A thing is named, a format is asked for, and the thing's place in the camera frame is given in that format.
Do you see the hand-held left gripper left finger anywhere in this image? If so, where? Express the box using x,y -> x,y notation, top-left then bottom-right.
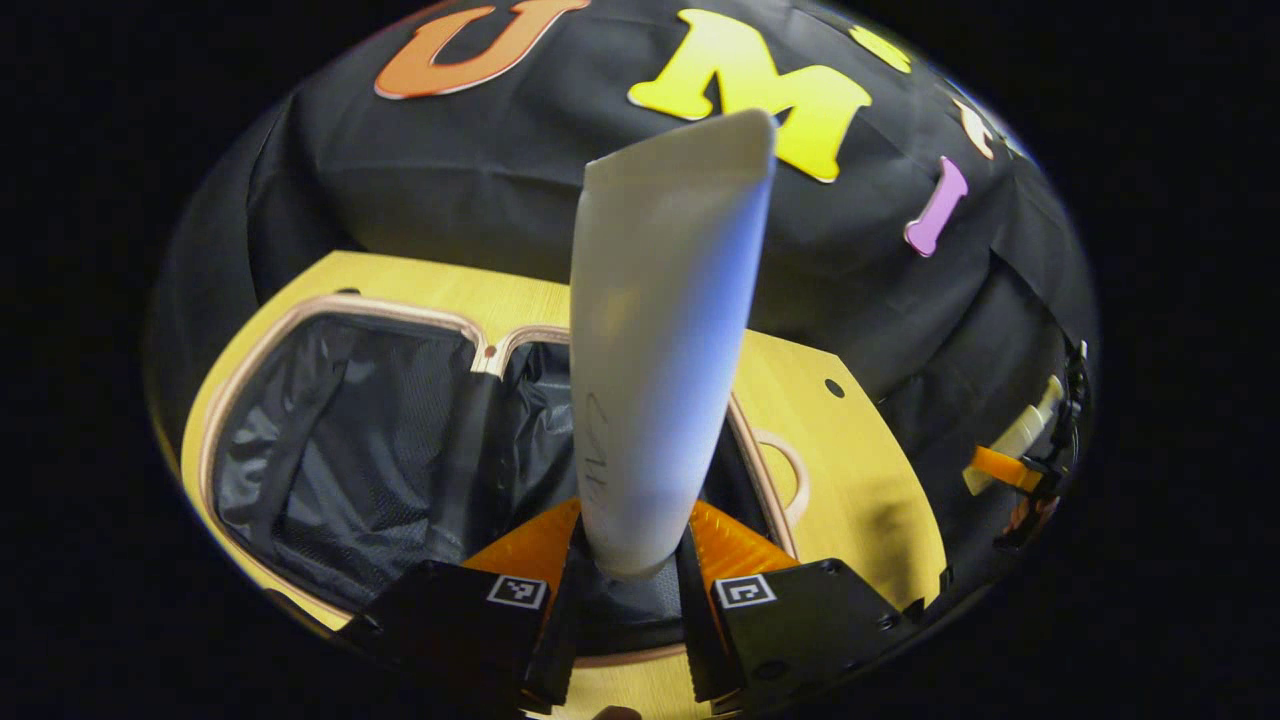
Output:
340,498 -> 583,716

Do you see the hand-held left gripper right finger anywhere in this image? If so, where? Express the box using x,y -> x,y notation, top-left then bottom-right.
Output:
675,500 -> 906,716

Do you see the black backdrop cloth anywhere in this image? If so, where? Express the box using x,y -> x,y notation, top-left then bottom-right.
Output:
150,0 -> 1096,601

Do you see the pink suitcase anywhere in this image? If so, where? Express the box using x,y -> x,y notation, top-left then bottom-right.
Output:
200,293 -> 811,669

